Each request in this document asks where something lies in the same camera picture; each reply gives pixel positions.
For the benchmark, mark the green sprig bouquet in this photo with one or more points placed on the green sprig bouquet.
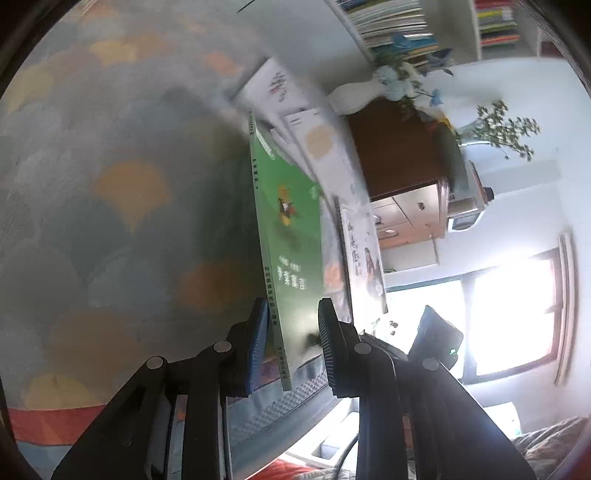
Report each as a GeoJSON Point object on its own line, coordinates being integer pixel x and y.
{"type": "Point", "coordinates": [508, 129]}

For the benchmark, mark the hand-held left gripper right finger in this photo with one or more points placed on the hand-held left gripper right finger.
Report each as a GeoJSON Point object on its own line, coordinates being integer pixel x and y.
{"type": "Point", "coordinates": [327, 346]}

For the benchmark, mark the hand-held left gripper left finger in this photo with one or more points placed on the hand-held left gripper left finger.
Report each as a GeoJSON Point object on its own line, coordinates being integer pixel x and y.
{"type": "Point", "coordinates": [258, 346]}

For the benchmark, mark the grey cloth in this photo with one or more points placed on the grey cloth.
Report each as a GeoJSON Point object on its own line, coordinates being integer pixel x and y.
{"type": "Point", "coordinates": [549, 443]}

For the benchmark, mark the row of white and blue books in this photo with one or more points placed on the row of white and blue books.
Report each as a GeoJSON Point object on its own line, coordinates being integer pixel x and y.
{"type": "Point", "coordinates": [388, 18]}

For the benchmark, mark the window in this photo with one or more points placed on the window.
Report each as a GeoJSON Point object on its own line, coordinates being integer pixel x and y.
{"type": "Point", "coordinates": [508, 314]}

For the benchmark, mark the blue and white flower bouquet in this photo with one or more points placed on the blue and white flower bouquet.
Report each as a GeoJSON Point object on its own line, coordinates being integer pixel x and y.
{"type": "Point", "coordinates": [392, 78]}

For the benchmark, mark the white book with small text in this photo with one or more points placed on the white book with small text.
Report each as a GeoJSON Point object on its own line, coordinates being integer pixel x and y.
{"type": "Point", "coordinates": [304, 124]}

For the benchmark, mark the grey tablecloth with orange leaves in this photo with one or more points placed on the grey tablecloth with orange leaves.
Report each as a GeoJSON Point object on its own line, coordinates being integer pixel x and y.
{"type": "Point", "coordinates": [115, 184]}

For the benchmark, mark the glass vase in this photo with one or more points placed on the glass vase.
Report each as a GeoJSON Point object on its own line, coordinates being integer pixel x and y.
{"type": "Point", "coordinates": [473, 136]}

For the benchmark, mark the red patterned rug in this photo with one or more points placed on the red patterned rug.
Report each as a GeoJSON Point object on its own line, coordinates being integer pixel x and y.
{"type": "Point", "coordinates": [300, 470]}

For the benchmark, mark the green book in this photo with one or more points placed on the green book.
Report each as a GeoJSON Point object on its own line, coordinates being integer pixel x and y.
{"type": "Point", "coordinates": [286, 240]}

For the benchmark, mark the brown wooden cabinet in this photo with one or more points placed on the brown wooden cabinet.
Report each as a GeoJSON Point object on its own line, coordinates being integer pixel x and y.
{"type": "Point", "coordinates": [392, 147]}

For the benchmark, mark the white book with brown-robed figure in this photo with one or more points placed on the white book with brown-robed figure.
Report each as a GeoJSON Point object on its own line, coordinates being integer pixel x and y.
{"type": "Point", "coordinates": [277, 87]}

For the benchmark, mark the row of red and green books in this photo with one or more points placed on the row of red and green books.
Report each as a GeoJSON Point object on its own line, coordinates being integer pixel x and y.
{"type": "Point", "coordinates": [496, 23]}

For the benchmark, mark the white bookshelf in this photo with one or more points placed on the white bookshelf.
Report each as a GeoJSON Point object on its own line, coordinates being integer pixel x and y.
{"type": "Point", "coordinates": [467, 27]}

